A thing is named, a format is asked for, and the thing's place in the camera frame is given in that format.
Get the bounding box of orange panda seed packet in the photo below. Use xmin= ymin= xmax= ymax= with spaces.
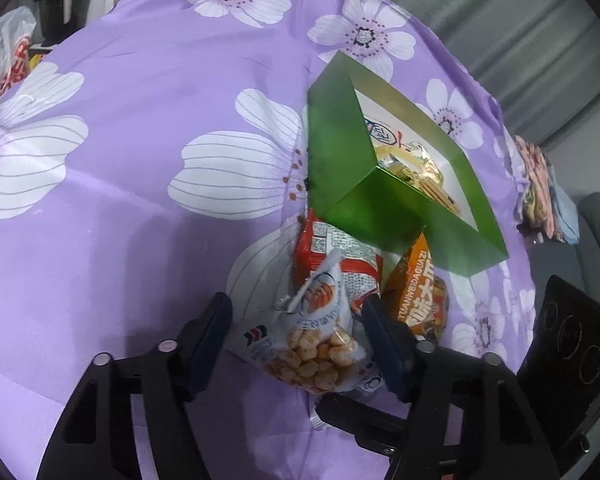
xmin=381 ymin=233 xmax=449 ymax=344

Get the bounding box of white blue puff packet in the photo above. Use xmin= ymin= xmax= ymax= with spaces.
xmin=225 ymin=250 xmax=385 ymax=396

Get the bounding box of beige biscuit pack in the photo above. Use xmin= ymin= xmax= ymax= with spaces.
xmin=415 ymin=159 xmax=460 ymax=216

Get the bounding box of white red-trim snack packet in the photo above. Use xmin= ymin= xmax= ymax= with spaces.
xmin=364 ymin=116 xmax=403 ymax=148

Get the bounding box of dark yellow candy packet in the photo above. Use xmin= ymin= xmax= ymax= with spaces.
xmin=374 ymin=145 xmax=424 ymax=182

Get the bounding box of red silver snack packet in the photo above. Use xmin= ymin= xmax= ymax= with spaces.
xmin=292 ymin=209 xmax=384 ymax=306

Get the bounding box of grey sofa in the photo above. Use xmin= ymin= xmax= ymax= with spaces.
xmin=528 ymin=192 xmax=600 ymax=310

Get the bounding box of folded patterned cloth pile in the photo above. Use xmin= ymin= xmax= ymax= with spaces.
xmin=514 ymin=136 xmax=580 ymax=245

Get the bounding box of green cardboard box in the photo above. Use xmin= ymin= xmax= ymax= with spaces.
xmin=308 ymin=52 xmax=508 ymax=276

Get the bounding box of purple floral tablecloth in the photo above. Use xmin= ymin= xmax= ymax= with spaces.
xmin=0 ymin=0 xmax=534 ymax=479

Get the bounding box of white red plastic bag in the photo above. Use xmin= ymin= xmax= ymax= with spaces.
xmin=0 ymin=6 xmax=36 ymax=96

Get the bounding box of grey curtain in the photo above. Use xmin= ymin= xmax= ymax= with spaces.
xmin=391 ymin=0 xmax=600 ymax=145

